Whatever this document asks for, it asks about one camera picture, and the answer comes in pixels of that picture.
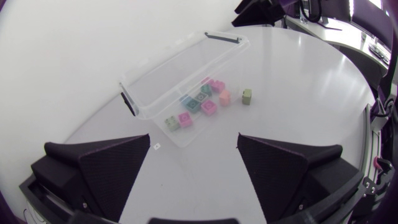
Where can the orange toy brick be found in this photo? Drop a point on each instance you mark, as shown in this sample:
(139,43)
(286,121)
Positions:
(224,98)

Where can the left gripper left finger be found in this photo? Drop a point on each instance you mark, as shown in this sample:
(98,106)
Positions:
(109,168)

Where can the blue toy brick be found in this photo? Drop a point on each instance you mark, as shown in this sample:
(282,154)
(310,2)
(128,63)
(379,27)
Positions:
(184,99)

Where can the grey-green toy brick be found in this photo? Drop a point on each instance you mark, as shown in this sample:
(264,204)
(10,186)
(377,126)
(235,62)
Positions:
(201,96)

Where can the clear plastic container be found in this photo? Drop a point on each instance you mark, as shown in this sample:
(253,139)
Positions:
(174,71)

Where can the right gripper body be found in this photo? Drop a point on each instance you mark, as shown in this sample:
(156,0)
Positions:
(258,12)

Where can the black keyboard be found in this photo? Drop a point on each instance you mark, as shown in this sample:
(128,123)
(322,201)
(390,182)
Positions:
(379,53)

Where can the light green toy brick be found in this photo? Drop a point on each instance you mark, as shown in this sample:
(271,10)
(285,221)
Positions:
(172,123)

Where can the dark green toy brick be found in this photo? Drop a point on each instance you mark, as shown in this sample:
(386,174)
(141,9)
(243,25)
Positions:
(206,89)

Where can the pink toy brick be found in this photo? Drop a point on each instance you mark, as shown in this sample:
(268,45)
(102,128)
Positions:
(218,86)
(206,81)
(209,107)
(185,119)

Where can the olive green toy brick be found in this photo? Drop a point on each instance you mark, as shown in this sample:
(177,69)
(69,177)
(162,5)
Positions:
(247,96)

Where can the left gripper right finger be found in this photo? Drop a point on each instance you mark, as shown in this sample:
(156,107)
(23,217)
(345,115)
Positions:
(280,174)

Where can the teal toy brick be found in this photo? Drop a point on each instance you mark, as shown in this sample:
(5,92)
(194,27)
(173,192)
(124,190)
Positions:
(193,105)

